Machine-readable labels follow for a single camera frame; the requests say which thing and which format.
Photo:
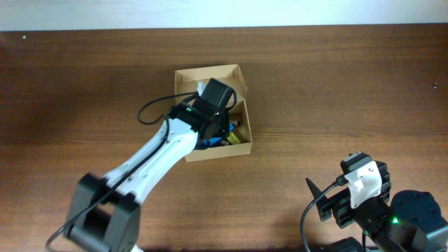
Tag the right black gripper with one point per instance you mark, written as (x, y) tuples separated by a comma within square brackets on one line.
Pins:
[(340, 204)]

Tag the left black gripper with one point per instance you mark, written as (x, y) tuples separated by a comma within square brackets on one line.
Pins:
[(225, 127)]

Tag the brown cardboard box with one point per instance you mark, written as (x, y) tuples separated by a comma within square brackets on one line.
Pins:
[(187, 80)]

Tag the yellow highlighter pen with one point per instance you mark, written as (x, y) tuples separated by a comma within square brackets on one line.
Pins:
[(233, 139)]

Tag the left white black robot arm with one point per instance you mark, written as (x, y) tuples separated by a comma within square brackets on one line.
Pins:
[(105, 212)]

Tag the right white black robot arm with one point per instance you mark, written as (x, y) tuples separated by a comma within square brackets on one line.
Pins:
[(410, 220)]

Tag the blue plastic eraser block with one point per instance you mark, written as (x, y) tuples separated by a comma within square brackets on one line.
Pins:
[(210, 141)]

